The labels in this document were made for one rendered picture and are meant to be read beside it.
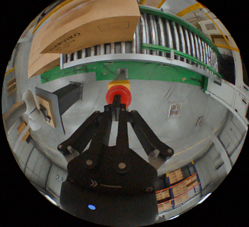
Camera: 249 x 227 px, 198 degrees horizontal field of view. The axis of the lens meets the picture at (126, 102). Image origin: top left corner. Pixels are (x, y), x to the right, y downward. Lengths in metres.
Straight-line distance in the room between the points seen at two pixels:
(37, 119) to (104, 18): 0.89
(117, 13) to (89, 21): 0.12
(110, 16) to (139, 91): 1.16
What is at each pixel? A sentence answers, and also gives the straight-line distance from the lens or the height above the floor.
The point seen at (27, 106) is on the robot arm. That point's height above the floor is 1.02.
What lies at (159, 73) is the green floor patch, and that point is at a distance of 1.36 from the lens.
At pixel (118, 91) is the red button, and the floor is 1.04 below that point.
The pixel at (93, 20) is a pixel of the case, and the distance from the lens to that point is 0.40.
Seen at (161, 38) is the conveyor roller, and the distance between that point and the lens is 0.84.
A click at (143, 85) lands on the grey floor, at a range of 1.31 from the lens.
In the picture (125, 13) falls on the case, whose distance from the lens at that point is 0.39.
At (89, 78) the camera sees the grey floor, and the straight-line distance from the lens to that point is 1.36.
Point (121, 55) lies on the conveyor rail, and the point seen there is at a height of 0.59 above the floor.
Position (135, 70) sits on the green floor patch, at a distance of 1.25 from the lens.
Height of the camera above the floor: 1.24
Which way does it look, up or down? 66 degrees down
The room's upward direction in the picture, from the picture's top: 176 degrees clockwise
